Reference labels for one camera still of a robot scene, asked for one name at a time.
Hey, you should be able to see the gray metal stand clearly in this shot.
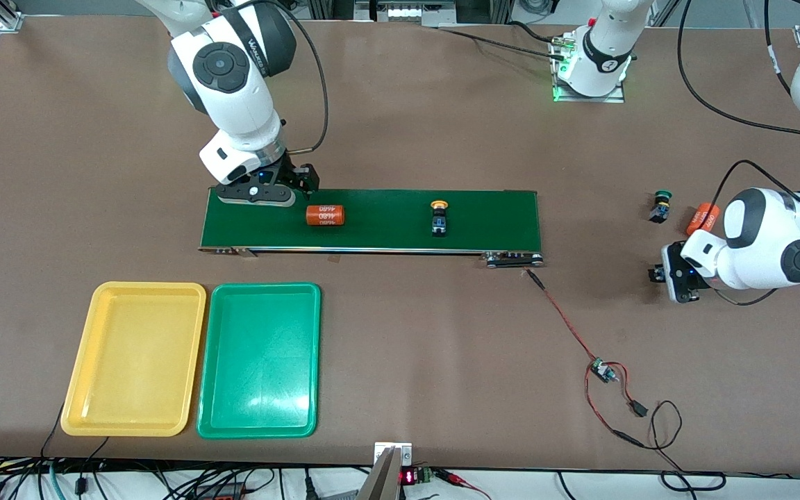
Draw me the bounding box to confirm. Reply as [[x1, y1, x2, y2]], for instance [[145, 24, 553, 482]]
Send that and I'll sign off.
[[355, 447, 404, 500]]

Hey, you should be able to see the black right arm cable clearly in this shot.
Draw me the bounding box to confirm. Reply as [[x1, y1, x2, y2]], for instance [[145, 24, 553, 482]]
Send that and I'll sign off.
[[233, 0, 331, 155]]

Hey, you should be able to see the thin black cable loop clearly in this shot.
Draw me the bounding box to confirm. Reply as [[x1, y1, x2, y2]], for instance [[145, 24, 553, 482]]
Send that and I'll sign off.
[[647, 399, 727, 492]]

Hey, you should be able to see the black cable with plug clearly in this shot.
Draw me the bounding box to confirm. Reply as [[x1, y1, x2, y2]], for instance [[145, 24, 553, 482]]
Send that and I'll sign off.
[[75, 436, 110, 495]]

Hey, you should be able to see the silver metal bracket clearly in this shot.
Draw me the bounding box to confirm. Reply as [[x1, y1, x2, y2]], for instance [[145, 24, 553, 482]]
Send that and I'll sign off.
[[374, 442, 413, 465]]

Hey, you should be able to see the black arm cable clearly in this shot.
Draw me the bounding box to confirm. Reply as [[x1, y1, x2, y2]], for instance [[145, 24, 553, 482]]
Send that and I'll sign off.
[[233, 0, 331, 155], [676, 0, 800, 306]]

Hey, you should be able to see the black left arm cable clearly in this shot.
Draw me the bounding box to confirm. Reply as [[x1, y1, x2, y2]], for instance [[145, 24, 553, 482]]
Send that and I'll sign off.
[[676, 0, 800, 306]]

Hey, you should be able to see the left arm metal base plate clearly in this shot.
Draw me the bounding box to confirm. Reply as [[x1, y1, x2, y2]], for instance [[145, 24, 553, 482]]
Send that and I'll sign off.
[[549, 33, 626, 103]]

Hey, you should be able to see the green plastic tray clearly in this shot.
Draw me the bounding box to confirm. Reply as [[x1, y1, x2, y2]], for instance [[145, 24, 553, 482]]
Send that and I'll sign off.
[[197, 282, 322, 440]]

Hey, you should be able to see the red wire black connector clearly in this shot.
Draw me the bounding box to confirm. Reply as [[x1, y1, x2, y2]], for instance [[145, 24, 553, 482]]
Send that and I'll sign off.
[[584, 361, 651, 449]]

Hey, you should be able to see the red clip lead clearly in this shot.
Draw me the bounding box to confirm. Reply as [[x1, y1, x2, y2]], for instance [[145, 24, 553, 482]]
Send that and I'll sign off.
[[435, 469, 492, 500]]

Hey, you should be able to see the orange cylinder white print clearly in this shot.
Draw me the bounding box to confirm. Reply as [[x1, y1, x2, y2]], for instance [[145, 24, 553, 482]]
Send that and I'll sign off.
[[305, 204, 347, 228], [685, 202, 722, 237]]

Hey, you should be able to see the green conveyor belt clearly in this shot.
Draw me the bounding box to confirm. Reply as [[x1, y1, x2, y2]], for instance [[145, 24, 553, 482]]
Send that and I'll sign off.
[[198, 185, 545, 269]]

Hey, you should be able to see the silver metal device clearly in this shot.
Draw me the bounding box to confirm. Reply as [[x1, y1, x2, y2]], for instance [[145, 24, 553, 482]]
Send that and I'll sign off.
[[371, 0, 427, 22]]

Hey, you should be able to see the yellow plastic tray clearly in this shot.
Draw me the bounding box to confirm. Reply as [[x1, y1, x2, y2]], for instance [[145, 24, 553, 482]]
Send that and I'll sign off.
[[60, 281, 207, 438]]

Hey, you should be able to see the red black conveyor wire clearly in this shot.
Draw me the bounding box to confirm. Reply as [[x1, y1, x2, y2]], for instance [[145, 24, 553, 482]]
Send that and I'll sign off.
[[525, 268, 601, 367]]

